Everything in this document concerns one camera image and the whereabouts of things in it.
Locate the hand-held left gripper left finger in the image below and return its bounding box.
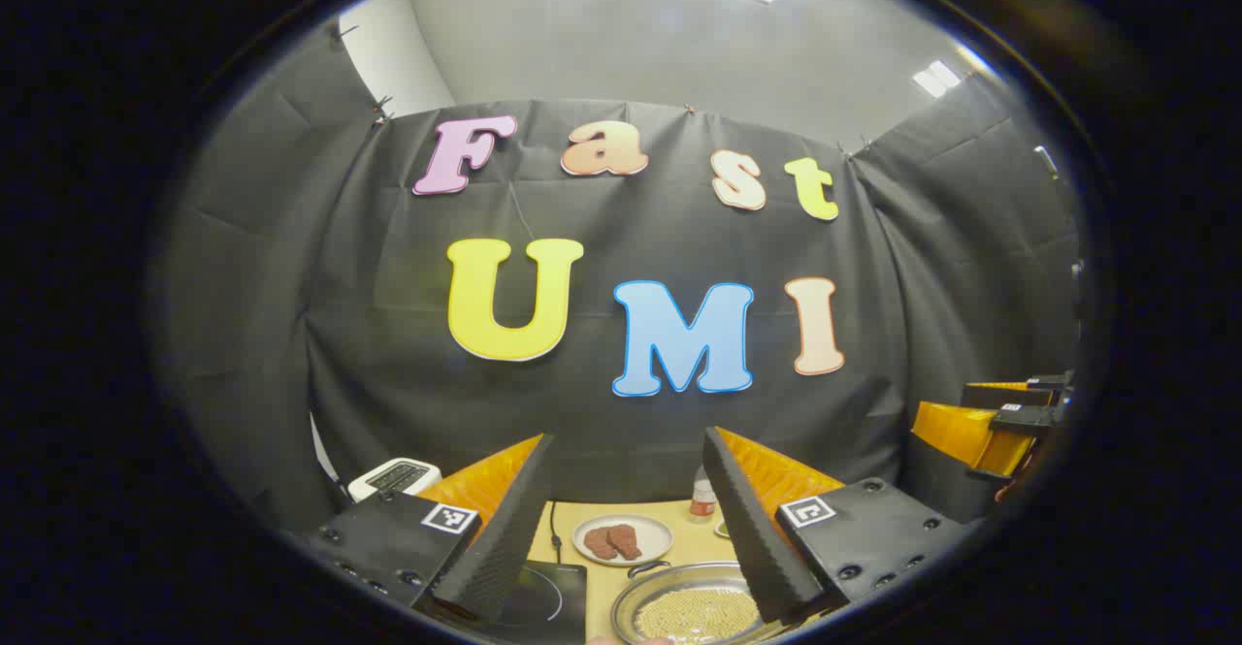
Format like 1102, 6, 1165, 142
301, 434, 556, 625

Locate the white toaster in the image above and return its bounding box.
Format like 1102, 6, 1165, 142
347, 458, 442, 503

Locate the black induction cooktop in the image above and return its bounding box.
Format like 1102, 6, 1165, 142
485, 560, 589, 642

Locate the small ceiling light panel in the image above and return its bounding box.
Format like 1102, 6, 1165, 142
912, 60, 962, 98

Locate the steel pot with black handle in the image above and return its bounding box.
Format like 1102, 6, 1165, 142
609, 560, 787, 645

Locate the clear water bottle red label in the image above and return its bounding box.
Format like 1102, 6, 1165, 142
690, 466, 720, 524

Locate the pile of yellow soybeans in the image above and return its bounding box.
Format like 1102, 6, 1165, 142
636, 587, 763, 644

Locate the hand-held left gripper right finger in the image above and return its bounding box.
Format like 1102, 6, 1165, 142
703, 426, 973, 626

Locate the round white plate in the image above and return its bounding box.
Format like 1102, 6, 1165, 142
572, 514, 674, 567

